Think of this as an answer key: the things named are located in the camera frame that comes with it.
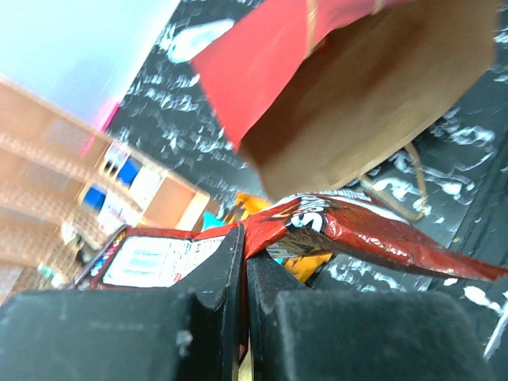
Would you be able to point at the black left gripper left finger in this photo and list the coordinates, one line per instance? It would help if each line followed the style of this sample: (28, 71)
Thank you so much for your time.
(166, 305)

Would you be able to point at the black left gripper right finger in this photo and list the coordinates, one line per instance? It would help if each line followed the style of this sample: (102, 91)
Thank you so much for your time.
(297, 333)

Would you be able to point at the orange snack packet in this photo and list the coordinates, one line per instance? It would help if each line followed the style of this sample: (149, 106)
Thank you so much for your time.
(302, 268)

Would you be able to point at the red snack packet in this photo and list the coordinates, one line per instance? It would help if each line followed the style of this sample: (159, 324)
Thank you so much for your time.
(298, 226)

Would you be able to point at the red brown paper bag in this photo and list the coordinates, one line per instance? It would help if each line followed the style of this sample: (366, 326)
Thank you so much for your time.
(314, 94)

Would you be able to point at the teal white snack packet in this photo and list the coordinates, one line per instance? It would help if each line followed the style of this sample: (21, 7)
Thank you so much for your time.
(210, 221)

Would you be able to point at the white red label packet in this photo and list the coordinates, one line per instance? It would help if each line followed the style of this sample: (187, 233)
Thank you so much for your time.
(115, 213)

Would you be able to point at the white flat box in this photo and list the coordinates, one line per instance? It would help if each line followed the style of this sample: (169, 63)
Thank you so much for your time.
(144, 187)

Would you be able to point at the blue grey eraser back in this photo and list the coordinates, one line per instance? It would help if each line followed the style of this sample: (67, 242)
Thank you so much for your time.
(95, 198)

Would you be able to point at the blue grey eraser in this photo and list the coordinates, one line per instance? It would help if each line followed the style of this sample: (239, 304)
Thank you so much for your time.
(95, 198)
(128, 172)

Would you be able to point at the blue grey eraser right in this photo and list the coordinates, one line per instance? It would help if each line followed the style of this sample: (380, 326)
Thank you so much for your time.
(128, 172)

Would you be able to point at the peach plastic desk organizer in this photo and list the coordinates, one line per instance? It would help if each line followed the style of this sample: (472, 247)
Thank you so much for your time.
(49, 160)

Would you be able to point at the blue white packaged item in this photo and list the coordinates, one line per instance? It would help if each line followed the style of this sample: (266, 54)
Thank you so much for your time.
(192, 40)

